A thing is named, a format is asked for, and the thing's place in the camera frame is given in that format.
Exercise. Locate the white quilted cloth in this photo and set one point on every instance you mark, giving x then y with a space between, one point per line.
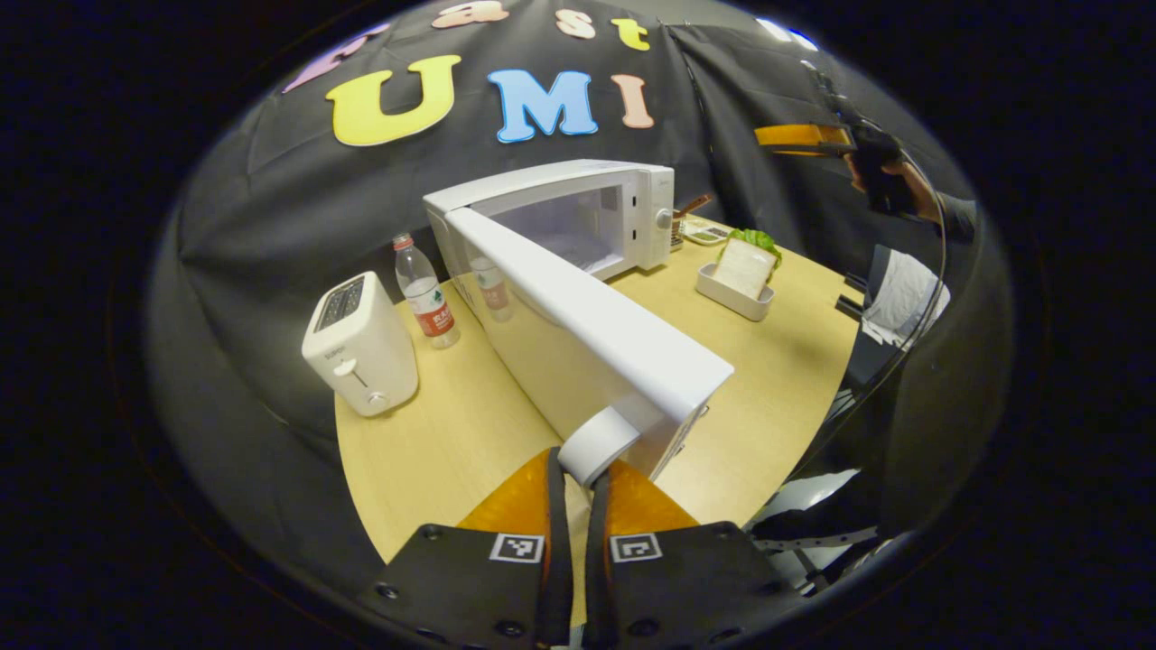
908 293

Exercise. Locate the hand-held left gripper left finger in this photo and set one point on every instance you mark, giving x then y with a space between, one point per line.
558 542

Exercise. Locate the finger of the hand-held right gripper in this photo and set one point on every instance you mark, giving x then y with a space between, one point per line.
799 135

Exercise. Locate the white microwave oven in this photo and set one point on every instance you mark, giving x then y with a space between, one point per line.
587 334

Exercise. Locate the white toaster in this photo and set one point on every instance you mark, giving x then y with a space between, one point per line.
361 352

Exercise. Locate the small ceiling light panel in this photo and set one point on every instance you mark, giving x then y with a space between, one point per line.
786 32

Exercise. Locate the white divided dish with beans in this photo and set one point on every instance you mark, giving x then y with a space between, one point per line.
709 235

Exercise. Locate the black backdrop cloth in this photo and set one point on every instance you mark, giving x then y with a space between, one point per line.
271 226

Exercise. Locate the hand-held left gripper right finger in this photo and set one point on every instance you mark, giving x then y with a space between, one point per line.
596 560

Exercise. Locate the clear plastic water bottle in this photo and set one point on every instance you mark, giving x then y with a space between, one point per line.
429 302

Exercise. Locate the white rectangular tray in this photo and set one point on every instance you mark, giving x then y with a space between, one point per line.
731 302

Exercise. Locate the sandwich with lettuce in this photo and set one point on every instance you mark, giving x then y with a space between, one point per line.
745 266

